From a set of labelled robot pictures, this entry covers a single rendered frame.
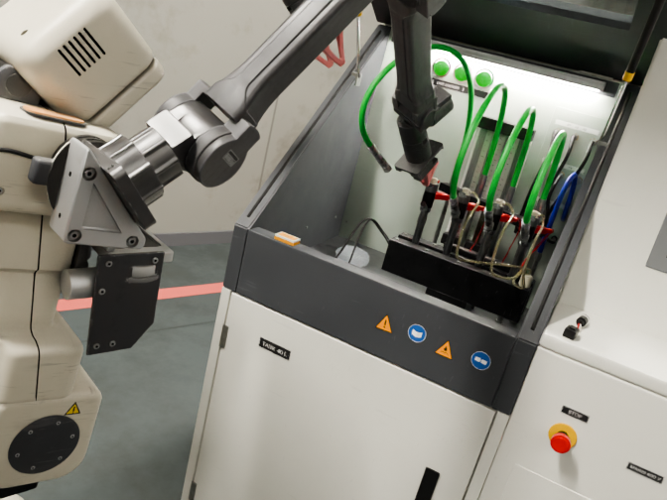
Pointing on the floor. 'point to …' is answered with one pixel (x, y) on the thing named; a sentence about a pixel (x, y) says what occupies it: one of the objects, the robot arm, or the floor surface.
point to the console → (546, 402)
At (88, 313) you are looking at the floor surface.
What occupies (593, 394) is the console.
